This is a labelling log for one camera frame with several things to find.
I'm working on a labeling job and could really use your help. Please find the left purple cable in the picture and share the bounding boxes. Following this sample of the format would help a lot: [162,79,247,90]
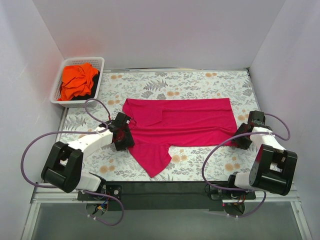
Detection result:
[20,98,125,227]

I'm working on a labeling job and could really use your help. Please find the orange t shirt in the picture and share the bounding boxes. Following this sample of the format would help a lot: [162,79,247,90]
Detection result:
[58,63,99,101]

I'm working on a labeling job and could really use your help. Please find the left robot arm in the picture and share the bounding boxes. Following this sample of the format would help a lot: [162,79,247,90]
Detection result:
[41,112,135,200]

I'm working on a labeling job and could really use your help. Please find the floral patterned table mat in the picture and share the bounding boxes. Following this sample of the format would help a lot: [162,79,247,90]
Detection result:
[57,70,259,182]

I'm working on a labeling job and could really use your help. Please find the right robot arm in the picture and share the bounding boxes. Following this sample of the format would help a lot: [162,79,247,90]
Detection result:
[226,110,298,199]

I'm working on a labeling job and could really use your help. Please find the black t shirt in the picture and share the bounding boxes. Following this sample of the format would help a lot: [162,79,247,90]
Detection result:
[71,71,101,101]

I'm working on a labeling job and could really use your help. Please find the magenta t shirt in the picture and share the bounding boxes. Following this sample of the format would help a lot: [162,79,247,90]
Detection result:
[122,98,237,178]

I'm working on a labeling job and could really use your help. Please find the purple cable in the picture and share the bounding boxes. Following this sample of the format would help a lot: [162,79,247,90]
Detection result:
[201,112,291,219]
[20,98,125,227]

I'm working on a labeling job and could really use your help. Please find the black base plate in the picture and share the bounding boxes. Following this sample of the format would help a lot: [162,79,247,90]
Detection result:
[77,180,257,213]

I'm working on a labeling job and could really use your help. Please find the aluminium frame rail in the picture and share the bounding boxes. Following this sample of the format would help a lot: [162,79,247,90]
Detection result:
[22,188,312,240]

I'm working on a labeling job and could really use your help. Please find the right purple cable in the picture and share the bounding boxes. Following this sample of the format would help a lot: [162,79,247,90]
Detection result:
[201,112,291,219]

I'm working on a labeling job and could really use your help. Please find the white plastic laundry basket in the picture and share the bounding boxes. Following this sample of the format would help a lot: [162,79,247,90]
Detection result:
[50,56,105,108]

